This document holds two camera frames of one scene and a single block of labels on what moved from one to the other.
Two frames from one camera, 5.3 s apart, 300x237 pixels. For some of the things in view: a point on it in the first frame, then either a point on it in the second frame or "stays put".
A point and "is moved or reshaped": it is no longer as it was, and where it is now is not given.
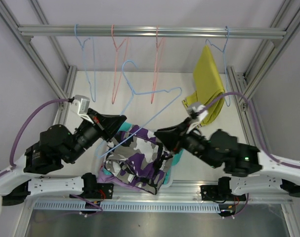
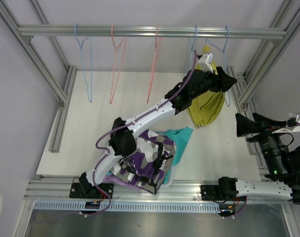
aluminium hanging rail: (217, 31) stays put
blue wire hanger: (128, 103) → (194, 41)
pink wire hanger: (154, 84) is moved or reshaped
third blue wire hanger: (228, 31) stays put
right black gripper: (174, 137) → (245, 126)
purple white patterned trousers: (138, 157) stays put
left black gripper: (107, 125) → (225, 82)
